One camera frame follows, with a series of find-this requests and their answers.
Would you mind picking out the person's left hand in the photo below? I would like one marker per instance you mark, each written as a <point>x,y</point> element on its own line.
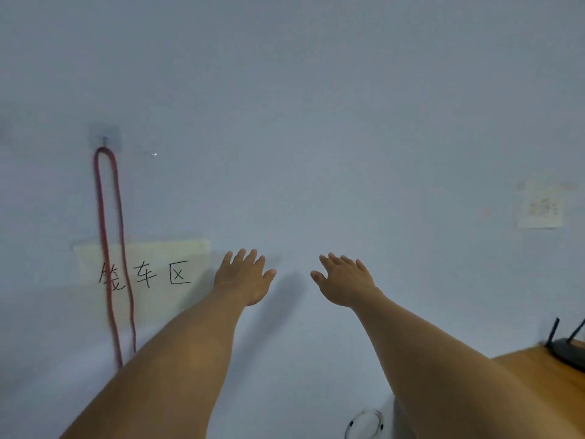
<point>243,281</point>

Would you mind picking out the person's right hand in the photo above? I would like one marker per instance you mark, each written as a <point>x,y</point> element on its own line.
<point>346,281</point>

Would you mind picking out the person's right middle finger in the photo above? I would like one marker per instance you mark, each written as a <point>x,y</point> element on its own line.
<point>336,259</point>

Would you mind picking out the person's right thumb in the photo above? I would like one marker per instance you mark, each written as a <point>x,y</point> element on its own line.
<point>318,277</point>

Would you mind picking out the person's right little finger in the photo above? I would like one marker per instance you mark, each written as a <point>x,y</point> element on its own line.
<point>362,265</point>

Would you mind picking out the person's left thumb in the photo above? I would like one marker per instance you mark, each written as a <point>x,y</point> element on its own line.
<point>269,276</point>

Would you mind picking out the person's left middle finger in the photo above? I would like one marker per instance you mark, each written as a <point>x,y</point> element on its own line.
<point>251,255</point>

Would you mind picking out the person's left little finger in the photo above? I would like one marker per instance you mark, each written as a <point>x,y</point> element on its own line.
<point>226,259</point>

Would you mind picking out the person's right forearm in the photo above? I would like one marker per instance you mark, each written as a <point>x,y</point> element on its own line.
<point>450,374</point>

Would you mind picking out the person's left forearm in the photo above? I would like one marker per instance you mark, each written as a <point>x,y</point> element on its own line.
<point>164,370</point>

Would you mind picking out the small taped paper note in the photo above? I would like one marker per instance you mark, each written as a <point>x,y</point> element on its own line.
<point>540,208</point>

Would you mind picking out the wooden desk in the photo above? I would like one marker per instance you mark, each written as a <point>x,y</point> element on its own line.
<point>546,384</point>

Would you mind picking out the black router with antennas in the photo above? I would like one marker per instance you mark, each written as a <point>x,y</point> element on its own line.
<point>569,348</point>

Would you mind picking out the handwritten paper wall sign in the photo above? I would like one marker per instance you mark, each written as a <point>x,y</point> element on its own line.
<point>151,274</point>

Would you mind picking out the clear adhesive wall hook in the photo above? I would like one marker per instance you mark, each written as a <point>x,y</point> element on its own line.
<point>104,135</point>

